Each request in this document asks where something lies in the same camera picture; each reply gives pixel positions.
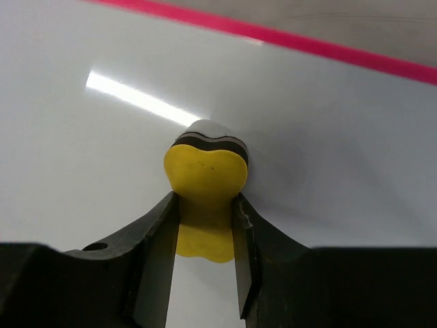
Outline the pink framed whiteboard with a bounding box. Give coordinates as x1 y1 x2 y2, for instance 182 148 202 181
1 1 436 327

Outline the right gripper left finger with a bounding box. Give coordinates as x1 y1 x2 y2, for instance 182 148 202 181
63 190 181 328

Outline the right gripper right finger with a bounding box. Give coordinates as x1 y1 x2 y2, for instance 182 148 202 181
233 191 311 328

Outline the yellow whiteboard eraser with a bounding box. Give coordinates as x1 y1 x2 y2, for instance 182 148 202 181
163 120 249 263

